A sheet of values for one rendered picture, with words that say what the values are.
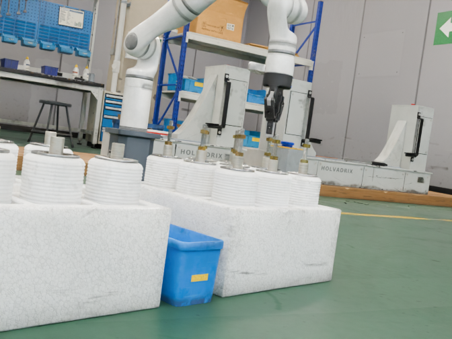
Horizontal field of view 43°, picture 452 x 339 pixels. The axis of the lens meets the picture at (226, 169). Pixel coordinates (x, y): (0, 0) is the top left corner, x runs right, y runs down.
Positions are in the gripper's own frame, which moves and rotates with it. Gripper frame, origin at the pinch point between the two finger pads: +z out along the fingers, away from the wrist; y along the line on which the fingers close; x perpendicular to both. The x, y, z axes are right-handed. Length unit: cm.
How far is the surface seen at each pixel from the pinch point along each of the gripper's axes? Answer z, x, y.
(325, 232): 22.9, -18.5, -6.9
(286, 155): 6.2, -2.1, 14.2
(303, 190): 13.6, -12.2, -9.6
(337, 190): 31, 13, 277
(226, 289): 33.6, -4.4, -36.0
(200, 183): 14.6, 7.9, -25.5
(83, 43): -90, 373, 482
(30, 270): 27, 14, -74
